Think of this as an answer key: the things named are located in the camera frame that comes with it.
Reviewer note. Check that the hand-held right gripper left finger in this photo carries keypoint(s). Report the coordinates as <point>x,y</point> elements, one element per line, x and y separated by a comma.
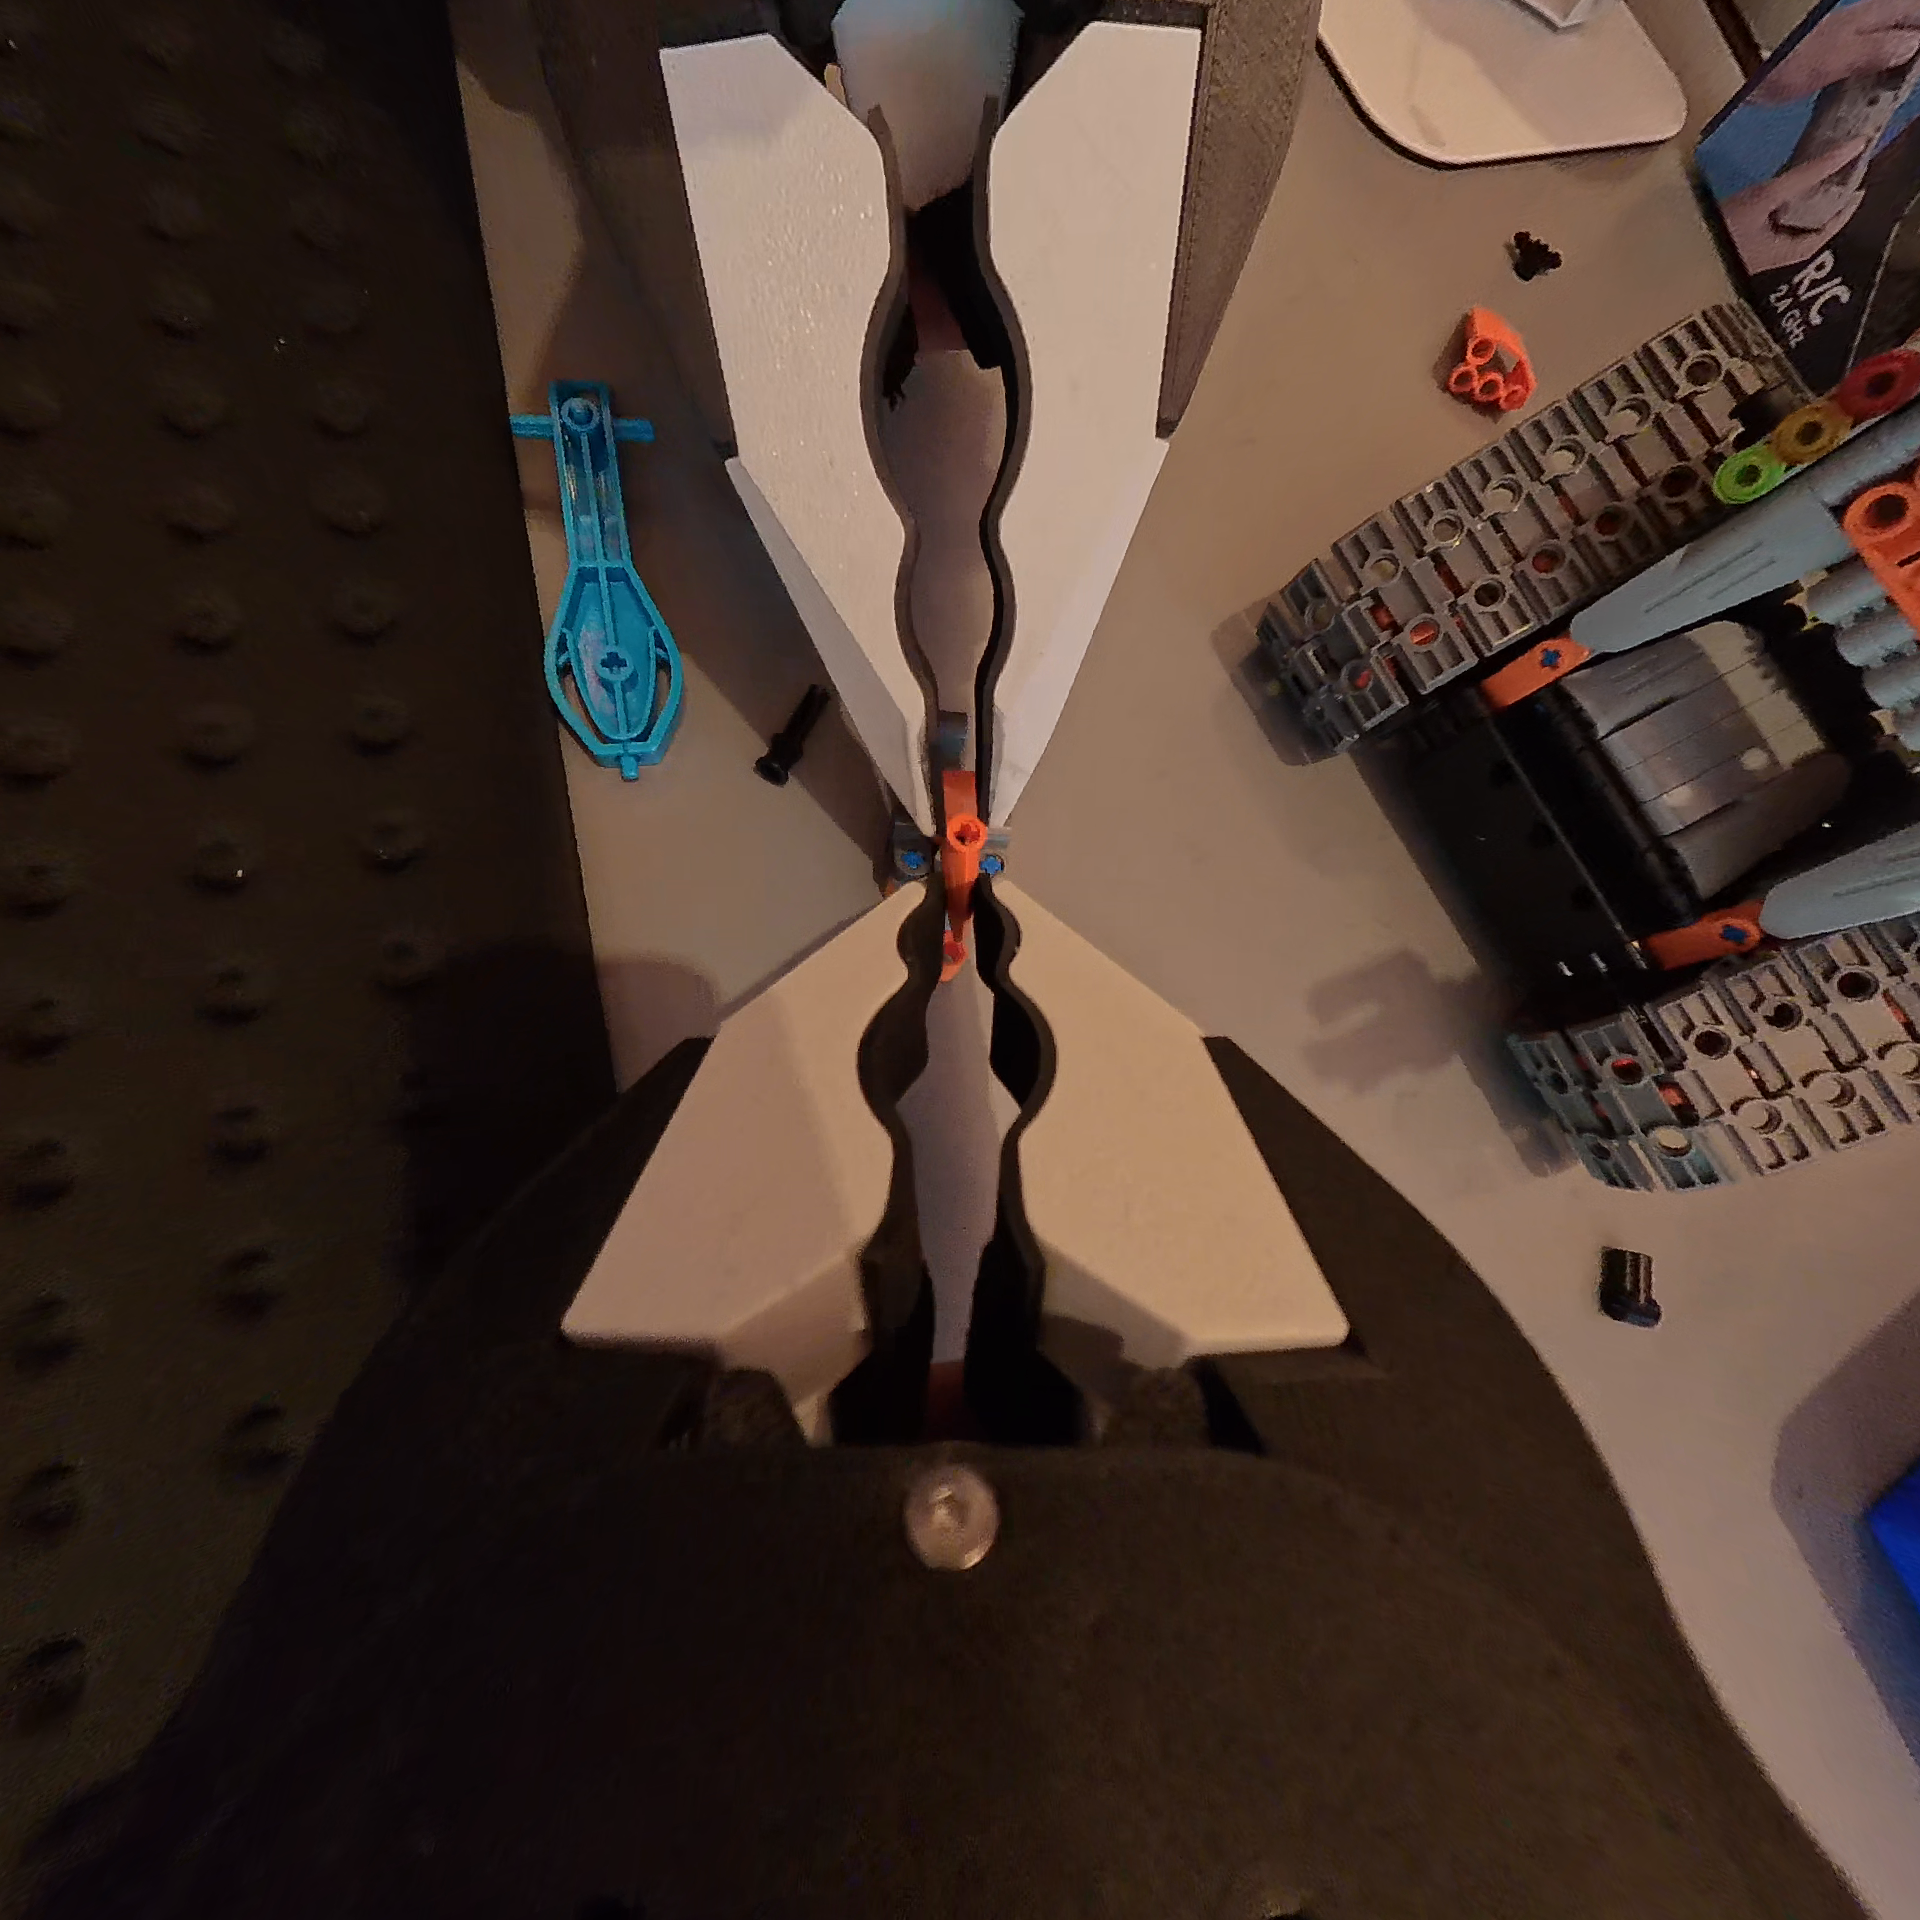
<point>751,1185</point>

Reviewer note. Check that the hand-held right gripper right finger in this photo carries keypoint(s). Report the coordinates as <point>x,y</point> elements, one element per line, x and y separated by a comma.
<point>1172,1185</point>

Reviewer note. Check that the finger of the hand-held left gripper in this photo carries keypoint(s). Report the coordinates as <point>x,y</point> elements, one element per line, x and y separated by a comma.
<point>781,301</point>
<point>1095,301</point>

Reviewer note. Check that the orange grey brick assembly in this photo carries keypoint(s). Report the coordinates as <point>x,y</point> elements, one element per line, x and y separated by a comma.
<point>960,879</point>

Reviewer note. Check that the person's right hand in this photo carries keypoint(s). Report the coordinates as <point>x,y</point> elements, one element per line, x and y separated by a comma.
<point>946,1395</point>

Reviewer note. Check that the white book stand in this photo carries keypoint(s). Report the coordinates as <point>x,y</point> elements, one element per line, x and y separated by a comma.
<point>1501,90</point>

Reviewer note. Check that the teal plastic separator tool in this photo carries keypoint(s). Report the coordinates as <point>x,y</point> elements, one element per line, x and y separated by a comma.
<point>581,495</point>

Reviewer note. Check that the orange curved brick piece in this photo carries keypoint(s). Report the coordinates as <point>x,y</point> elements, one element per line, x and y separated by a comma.
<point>1485,321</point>

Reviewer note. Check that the small black connector piece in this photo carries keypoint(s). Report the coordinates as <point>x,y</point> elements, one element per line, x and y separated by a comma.
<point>1533,255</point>

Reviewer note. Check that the black pin connector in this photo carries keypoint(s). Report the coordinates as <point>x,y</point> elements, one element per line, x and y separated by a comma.
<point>1628,1282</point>

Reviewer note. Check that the toy vehicle product box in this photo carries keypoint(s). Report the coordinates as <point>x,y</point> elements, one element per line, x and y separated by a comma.
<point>1800,195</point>

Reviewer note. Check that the grey orange tracked toy vehicle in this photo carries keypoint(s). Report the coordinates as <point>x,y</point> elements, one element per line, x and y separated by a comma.
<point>1682,781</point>

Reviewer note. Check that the black dimpled foam mat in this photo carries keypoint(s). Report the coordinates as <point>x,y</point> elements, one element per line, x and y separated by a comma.
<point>224,751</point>

